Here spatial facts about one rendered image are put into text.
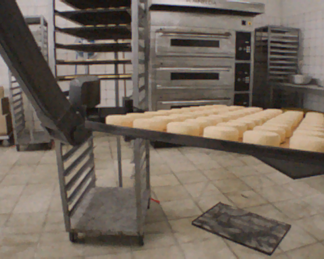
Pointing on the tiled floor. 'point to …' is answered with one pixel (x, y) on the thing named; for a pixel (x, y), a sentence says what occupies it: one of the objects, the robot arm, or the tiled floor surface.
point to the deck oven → (199, 54)
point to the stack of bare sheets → (243, 227)
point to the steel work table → (300, 90)
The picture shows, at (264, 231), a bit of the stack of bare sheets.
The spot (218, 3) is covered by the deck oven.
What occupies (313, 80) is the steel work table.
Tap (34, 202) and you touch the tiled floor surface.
